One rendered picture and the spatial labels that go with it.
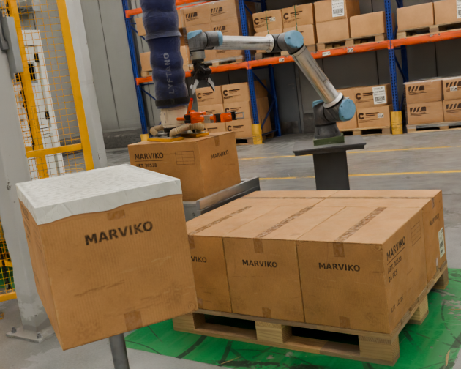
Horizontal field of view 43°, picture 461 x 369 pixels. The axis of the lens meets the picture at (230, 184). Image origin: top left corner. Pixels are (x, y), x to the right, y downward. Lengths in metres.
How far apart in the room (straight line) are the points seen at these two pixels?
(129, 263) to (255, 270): 1.22
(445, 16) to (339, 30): 1.76
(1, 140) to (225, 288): 1.45
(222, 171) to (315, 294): 1.34
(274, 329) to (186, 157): 1.29
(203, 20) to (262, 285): 9.44
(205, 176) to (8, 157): 1.14
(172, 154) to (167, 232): 2.04
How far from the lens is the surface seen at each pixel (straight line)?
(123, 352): 2.04
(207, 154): 3.61
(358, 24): 10.71
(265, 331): 2.90
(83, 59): 6.73
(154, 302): 1.71
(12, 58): 3.45
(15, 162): 3.42
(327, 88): 3.99
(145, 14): 3.84
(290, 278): 2.71
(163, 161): 3.75
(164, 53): 3.79
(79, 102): 3.83
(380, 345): 2.65
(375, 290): 2.56
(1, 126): 3.39
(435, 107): 10.42
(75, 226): 1.61
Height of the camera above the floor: 1.27
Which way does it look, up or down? 10 degrees down
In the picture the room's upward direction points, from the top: 8 degrees counter-clockwise
